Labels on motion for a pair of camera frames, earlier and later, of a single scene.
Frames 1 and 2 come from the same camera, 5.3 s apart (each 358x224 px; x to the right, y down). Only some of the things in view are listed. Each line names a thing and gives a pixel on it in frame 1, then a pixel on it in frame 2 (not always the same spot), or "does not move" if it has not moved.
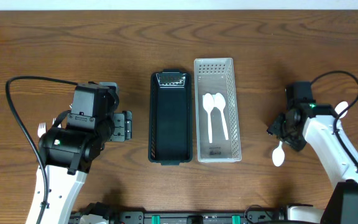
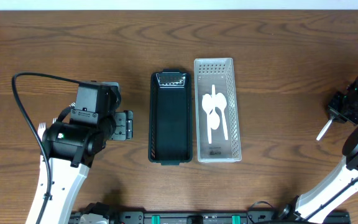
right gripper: [277, 127] → [335, 109]
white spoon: [220, 102] does not move
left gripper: [122, 125] does not move
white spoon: [208, 102] does not move
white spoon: [278, 155] → [214, 116]
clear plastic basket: [213, 75] does not move
